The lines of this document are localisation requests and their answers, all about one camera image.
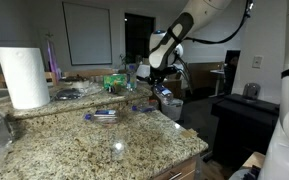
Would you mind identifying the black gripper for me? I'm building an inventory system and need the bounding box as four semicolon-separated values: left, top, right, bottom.
137;65;180;90

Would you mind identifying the clear Fiji water bottle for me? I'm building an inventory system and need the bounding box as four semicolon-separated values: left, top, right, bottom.
153;83;176;103
126;64;138;92
83;109;119;126
131;103;158;114

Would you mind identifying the white bin with clear liner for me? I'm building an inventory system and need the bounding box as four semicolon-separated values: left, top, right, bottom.
159;97;185;122

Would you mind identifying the white covered table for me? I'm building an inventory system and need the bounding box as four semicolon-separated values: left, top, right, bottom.
136;63;152;81

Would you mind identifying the small green plant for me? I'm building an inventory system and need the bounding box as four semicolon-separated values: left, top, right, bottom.
118;53;134;71

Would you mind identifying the small brown jar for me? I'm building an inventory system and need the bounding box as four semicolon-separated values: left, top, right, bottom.
111;84;122;95

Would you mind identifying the green tissue box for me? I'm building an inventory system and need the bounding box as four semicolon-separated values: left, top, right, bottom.
102;73;128;90

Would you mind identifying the dark glass door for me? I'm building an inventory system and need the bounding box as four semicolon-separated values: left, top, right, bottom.
124;13;156;63

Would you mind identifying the tan tape piece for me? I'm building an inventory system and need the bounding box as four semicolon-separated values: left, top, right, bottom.
180;128;199;139

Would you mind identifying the white desk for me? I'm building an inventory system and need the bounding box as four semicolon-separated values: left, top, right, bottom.
209;68;226;98

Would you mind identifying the wooden table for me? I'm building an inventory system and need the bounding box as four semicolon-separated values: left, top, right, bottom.
62;68;118;78

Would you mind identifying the person in dark clothes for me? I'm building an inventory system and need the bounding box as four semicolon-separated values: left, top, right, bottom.
224;49;242;96

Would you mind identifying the wooden base cabinet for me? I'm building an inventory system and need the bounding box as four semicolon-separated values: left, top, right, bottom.
152;153;200;180

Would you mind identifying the white bowl with dark contents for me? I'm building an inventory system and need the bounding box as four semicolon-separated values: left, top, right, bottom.
61;75;91;90

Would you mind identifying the black cabinet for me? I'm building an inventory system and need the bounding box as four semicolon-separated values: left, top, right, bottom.
211;93;281;169

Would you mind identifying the black plastic bowl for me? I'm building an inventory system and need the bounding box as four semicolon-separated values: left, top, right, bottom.
54;88;84;102

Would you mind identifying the light wooden board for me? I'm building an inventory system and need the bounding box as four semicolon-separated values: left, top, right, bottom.
242;151;267;169

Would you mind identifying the white paper towel roll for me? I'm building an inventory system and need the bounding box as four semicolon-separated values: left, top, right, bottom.
0;46;52;110

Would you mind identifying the white wall board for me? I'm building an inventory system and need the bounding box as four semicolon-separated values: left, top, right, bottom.
62;1;113;67

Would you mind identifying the white wall switch plate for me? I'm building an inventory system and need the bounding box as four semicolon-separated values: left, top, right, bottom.
252;55;264;69

